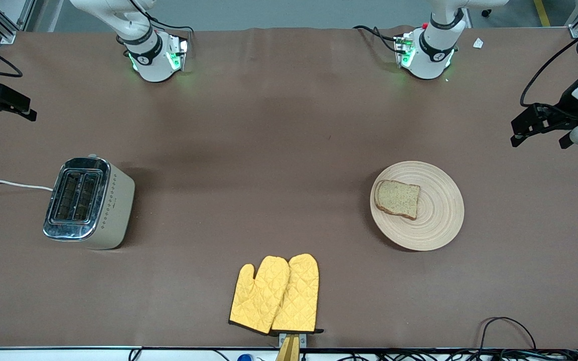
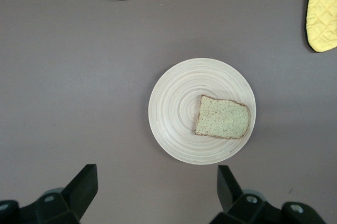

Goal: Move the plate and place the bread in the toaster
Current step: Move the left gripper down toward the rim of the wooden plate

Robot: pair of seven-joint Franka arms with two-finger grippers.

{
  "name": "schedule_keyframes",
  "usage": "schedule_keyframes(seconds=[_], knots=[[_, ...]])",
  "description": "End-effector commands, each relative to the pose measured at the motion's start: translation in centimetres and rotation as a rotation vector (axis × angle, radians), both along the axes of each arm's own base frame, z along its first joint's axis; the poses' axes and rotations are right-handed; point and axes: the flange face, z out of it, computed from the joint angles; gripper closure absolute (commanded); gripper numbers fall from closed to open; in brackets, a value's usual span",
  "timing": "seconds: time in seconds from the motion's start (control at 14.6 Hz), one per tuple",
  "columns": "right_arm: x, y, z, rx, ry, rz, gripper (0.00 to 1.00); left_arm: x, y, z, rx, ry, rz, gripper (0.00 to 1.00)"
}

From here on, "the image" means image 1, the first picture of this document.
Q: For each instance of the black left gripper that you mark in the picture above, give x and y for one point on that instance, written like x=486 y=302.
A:
x=566 y=107

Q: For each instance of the round light wooden plate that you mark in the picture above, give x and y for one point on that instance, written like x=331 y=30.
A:
x=439 y=220

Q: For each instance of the brown bread slice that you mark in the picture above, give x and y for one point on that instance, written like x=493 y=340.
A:
x=397 y=199

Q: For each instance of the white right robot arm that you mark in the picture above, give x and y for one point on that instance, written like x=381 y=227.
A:
x=153 y=55

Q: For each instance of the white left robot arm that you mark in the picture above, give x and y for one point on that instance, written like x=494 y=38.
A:
x=434 y=50

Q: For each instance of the chrome and cream toaster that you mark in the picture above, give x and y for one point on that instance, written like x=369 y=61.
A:
x=88 y=200

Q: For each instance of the white paper scrap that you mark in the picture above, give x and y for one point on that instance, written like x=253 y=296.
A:
x=478 y=43

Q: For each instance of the brown table cover cloth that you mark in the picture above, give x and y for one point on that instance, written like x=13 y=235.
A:
x=289 y=125

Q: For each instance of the yellow quilted oven mitt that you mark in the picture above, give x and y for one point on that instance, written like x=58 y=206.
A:
x=259 y=296
x=299 y=296

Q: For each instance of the blue round cap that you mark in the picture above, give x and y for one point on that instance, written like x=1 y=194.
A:
x=244 y=358

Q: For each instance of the grey metal bracket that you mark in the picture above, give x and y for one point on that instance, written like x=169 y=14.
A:
x=303 y=340

